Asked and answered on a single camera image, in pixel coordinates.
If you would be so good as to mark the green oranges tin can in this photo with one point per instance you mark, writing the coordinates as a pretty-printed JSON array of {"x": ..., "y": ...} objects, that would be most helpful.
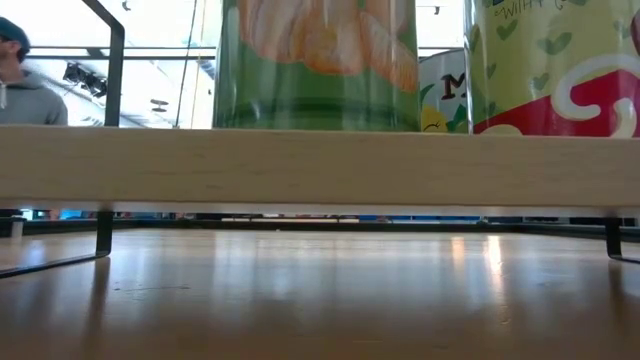
[{"x": 315, "y": 95}]

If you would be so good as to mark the green red hearts tin can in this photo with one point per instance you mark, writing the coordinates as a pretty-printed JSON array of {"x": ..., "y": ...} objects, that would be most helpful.
[{"x": 550, "y": 50}]

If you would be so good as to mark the light wooden shelf board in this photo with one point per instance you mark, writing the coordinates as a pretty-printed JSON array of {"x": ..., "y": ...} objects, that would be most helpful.
[{"x": 300, "y": 165}]

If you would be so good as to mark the white pineapple print tin can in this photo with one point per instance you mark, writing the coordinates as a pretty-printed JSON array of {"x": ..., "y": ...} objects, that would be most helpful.
[{"x": 442, "y": 100}]

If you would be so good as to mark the round ceiling lamp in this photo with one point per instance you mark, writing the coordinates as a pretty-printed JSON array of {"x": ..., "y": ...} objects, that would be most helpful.
[{"x": 159, "y": 106}]

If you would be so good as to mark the black ceiling spotlight cluster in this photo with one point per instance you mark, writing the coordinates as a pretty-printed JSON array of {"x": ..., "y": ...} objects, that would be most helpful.
[{"x": 85, "y": 80}]

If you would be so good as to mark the person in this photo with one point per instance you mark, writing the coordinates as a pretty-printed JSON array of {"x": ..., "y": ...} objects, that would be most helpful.
[{"x": 30, "y": 100}]

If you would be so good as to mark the black table edge rail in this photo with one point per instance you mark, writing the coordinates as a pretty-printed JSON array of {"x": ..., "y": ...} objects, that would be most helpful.
[{"x": 300, "y": 226}]

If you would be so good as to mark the black frame crossbar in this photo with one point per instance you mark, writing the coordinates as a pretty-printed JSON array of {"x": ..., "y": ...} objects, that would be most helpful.
[{"x": 150, "y": 57}]

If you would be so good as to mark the black metal shelf side frame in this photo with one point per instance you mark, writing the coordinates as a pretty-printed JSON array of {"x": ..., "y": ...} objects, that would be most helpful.
[
  {"x": 115, "y": 75},
  {"x": 612, "y": 240}
]

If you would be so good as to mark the small grey post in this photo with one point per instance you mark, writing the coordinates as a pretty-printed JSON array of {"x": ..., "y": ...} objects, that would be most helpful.
[{"x": 17, "y": 229}]

